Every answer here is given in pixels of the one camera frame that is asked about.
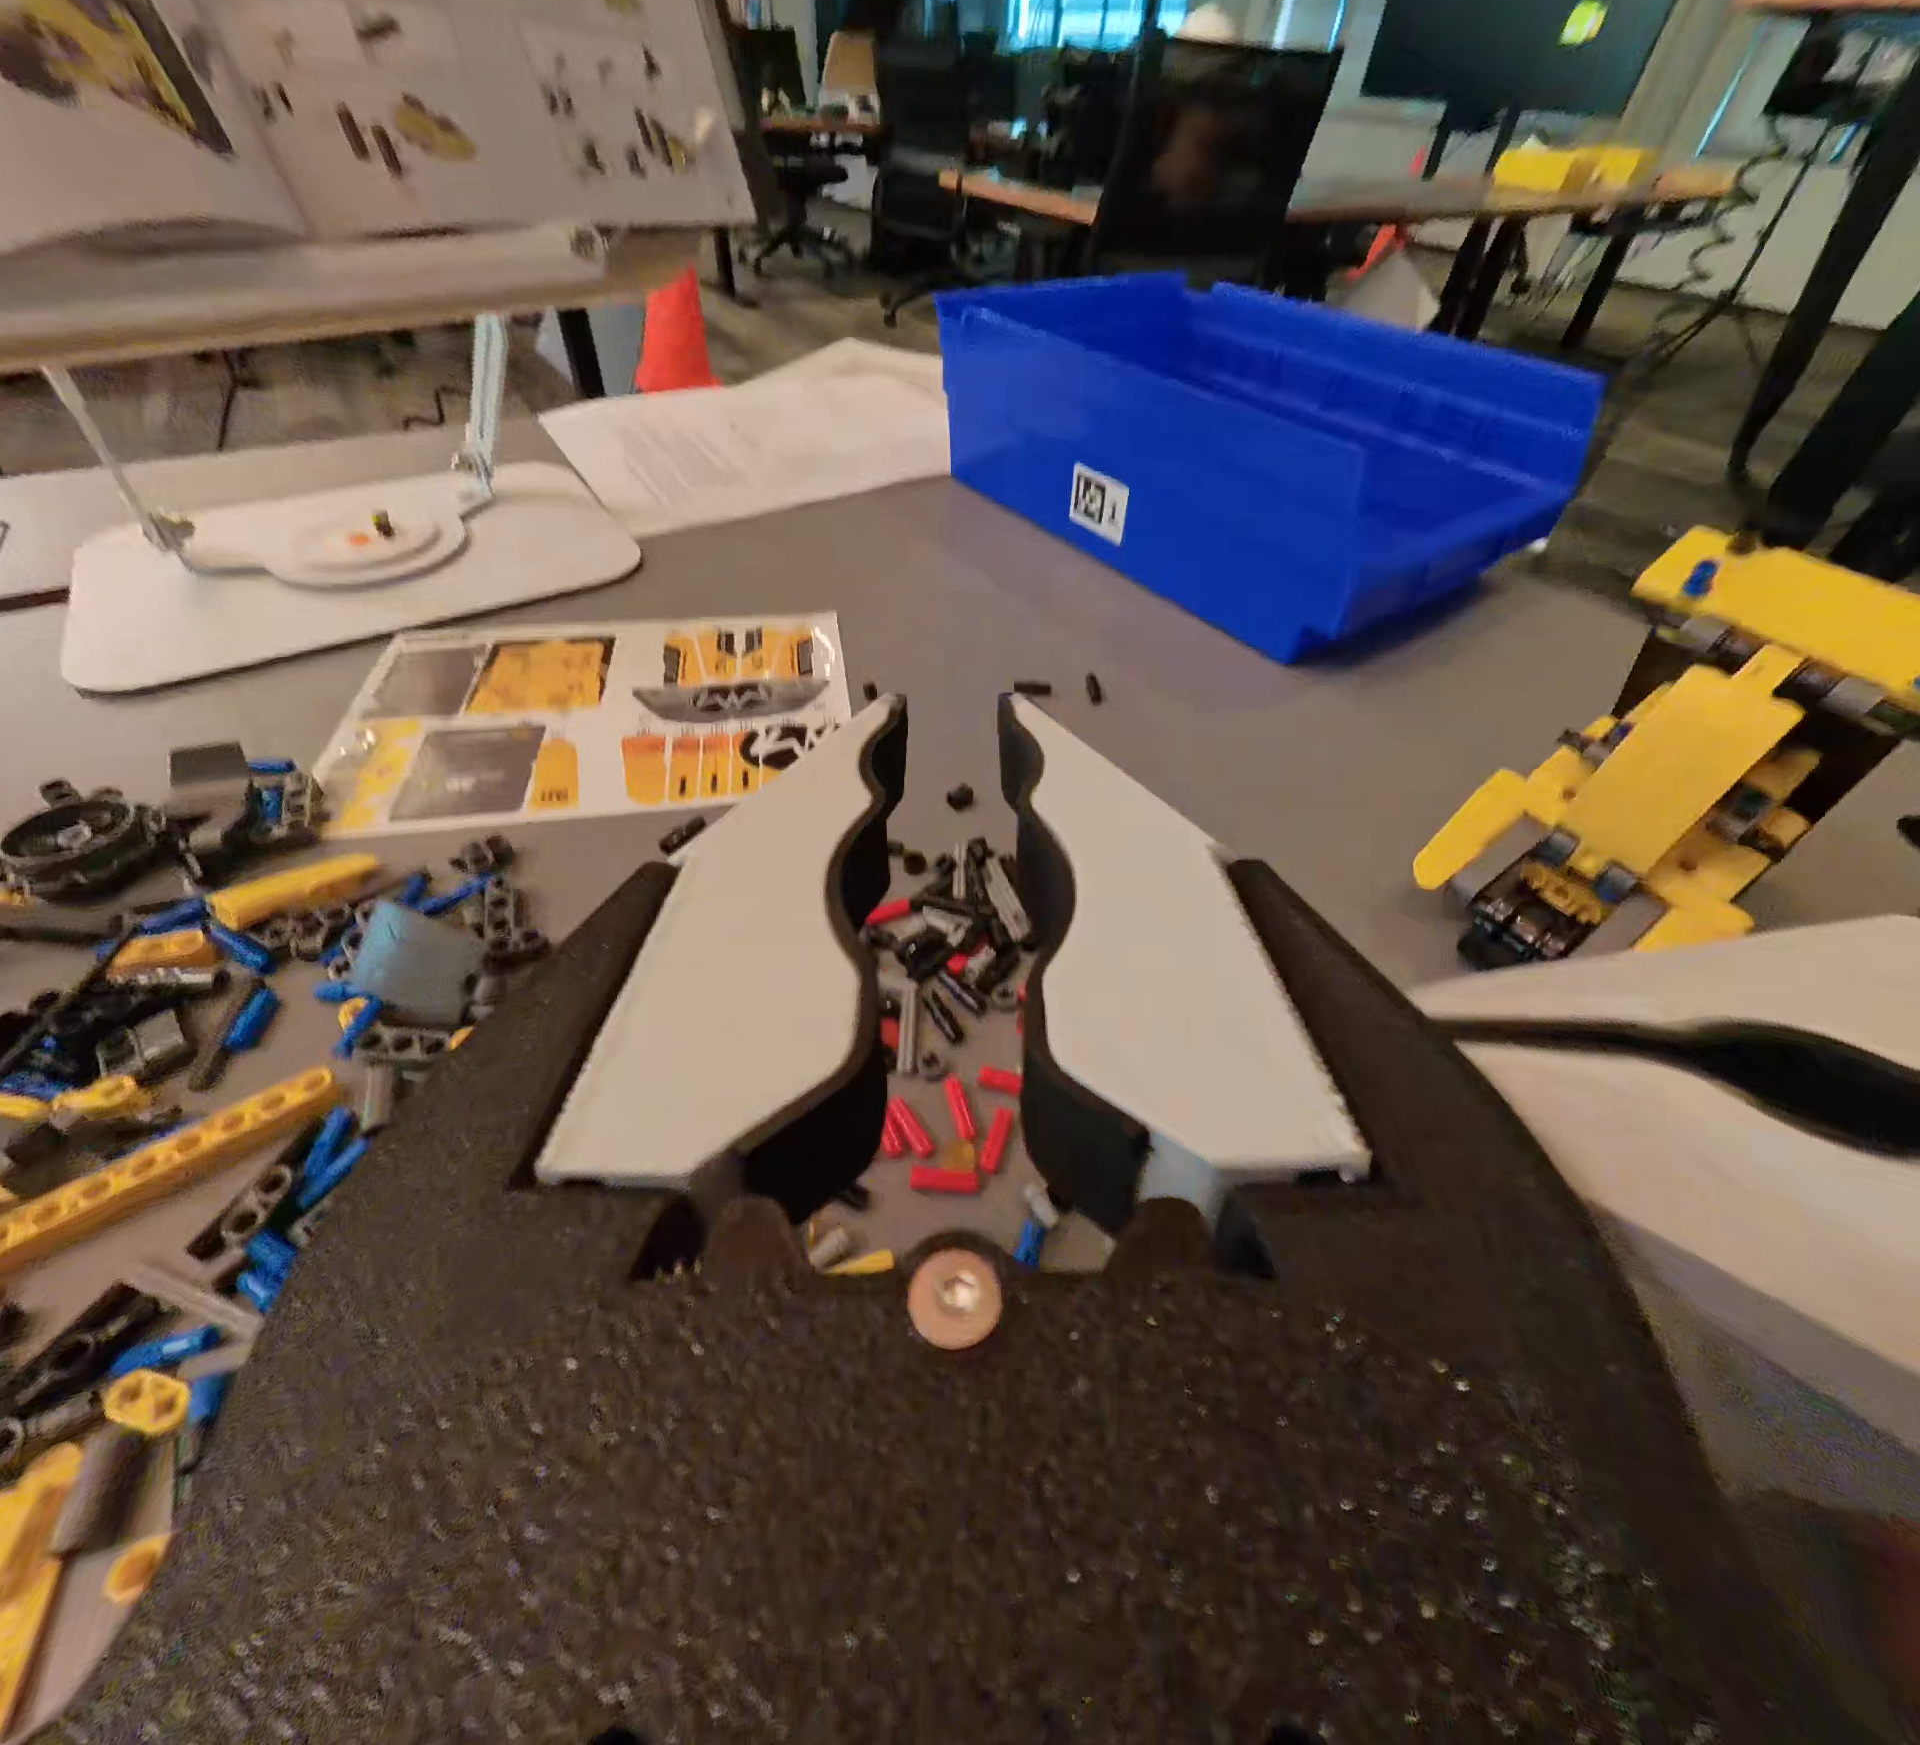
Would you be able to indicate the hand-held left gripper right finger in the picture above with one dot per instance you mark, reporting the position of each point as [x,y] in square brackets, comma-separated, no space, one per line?
[1201,1010]

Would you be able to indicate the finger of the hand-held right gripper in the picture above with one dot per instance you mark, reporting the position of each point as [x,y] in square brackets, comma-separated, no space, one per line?
[1725,1204]
[1800,974]

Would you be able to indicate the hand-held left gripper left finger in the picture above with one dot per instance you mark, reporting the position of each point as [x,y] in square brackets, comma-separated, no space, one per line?
[706,995]

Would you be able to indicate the yellow toy vehicle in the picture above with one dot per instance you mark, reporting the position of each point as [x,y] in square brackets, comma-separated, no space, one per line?
[1679,754]

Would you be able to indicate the heap of small red black pins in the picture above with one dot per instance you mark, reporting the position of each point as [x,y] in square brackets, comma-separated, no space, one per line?
[945,919]

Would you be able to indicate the sticker sheet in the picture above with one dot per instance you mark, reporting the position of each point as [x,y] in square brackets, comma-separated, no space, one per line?
[599,711]

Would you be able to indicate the book stand with black board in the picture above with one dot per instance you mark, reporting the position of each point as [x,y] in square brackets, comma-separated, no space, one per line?
[451,576]

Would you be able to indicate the pile of toy building pieces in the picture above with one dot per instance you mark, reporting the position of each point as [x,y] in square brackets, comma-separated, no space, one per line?
[179,1026]

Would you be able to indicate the blue bin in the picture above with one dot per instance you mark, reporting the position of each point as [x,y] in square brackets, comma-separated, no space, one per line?
[1201,455]

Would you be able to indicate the printed paper sheet with table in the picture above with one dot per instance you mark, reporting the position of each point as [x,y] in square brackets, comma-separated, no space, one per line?
[750,441]

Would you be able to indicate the orange traffic cone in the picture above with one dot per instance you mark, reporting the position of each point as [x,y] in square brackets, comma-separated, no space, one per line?
[678,343]

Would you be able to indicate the long wooden desk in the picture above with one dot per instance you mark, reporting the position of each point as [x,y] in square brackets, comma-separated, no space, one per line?
[1349,199]

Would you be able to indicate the yellow box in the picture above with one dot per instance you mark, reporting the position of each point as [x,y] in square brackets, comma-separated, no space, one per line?
[1575,168]

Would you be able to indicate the toy instruction booklet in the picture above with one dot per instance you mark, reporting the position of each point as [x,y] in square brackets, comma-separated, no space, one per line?
[374,5]

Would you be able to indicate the black frame desk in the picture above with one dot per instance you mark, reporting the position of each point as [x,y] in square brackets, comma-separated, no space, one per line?
[1845,199]

